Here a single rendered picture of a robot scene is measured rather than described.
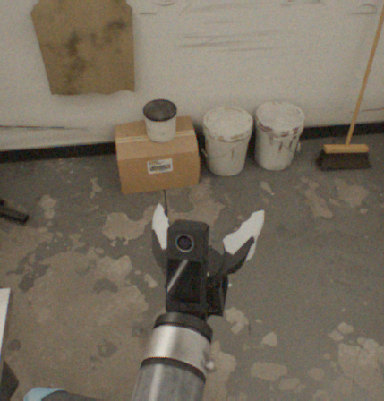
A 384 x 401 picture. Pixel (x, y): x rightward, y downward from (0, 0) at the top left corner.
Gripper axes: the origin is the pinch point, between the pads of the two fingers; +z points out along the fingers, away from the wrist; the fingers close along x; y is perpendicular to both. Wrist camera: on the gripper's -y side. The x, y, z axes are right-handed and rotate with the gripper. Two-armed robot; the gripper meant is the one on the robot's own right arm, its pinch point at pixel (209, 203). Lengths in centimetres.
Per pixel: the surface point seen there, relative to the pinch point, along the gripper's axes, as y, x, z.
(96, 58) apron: 76, -106, 178
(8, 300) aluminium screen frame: 60, -68, 13
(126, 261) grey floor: 158, -83, 99
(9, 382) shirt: 98, -80, 2
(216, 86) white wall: 113, -45, 208
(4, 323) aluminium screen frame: 60, -66, 6
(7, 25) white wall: 51, -148, 171
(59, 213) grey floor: 151, -134, 125
